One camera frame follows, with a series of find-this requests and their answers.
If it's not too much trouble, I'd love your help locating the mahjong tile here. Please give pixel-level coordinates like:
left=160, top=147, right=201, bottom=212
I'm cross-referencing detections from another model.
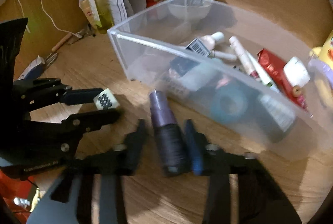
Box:
left=94, top=89, right=120, bottom=110

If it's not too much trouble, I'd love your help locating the dark green dropper bottle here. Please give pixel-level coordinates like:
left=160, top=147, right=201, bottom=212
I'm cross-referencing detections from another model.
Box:
left=256, top=94, right=296, bottom=143

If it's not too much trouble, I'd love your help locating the purple black spray bottle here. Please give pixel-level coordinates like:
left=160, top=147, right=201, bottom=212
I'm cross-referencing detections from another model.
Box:
left=149, top=90, right=191, bottom=176

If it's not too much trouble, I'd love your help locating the teal washi tape roll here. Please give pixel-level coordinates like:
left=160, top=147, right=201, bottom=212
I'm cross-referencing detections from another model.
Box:
left=209, top=84, right=248, bottom=124

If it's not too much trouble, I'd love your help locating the blue Max razor box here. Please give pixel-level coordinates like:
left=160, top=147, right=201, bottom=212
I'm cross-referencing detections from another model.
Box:
left=169, top=56, right=199, bottom=78

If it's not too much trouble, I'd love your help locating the white green lip balm tube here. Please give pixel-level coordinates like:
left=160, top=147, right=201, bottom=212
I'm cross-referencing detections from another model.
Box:
left=246, top=51, right=280, bottom=93

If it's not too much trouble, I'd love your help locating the white tape roll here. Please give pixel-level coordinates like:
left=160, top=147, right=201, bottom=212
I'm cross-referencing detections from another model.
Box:
left=283, top=57, right=311, bottom=88

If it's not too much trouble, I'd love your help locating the red foil packet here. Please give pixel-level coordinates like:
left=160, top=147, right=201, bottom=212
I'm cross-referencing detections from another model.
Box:
left=257, top=49, right=308, bottom=111

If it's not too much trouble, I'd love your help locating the light blue bottle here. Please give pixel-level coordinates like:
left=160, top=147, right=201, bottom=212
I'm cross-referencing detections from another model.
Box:
left=179, top=63, right=219, bottom=91

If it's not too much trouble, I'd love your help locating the pink cream tube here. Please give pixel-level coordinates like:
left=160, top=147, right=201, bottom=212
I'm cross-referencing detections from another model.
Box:
left=185, top=31, right=225, bottom=57

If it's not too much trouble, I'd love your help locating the pink lipstick tube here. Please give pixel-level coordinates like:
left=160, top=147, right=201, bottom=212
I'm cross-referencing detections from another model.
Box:
left=229, top=36, right=261, bottom=82

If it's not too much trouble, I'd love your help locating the pink white cosmetic pen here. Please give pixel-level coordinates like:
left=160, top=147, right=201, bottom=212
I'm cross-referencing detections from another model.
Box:
left=209, top=50, right=238, bottom=61

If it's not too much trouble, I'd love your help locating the blue white box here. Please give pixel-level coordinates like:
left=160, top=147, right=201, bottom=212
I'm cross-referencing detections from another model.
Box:
left=18, top=56, right=46, bottom=80

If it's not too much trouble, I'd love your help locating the beige sunscreen bottle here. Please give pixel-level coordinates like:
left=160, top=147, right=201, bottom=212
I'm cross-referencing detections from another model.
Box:
left=80, top=0, right=102, bottom=29

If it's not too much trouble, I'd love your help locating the clear plastic storage bin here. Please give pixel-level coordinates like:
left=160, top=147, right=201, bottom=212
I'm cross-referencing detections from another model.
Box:
left=108, top=0, right=332, bottom=160

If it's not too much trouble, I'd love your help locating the yellow chick plush toy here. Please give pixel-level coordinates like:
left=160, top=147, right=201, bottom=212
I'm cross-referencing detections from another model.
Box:
left=308, top=32, right=332, bottom=110

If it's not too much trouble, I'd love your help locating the white ceramic bowl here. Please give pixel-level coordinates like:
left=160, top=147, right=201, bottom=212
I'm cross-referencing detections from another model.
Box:
left=168, top=0, right=212, bottom=22

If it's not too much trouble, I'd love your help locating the small wooden bead ring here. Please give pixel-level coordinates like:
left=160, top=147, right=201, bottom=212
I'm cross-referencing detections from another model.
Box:
left=291, top=85, right=303, bottom=98

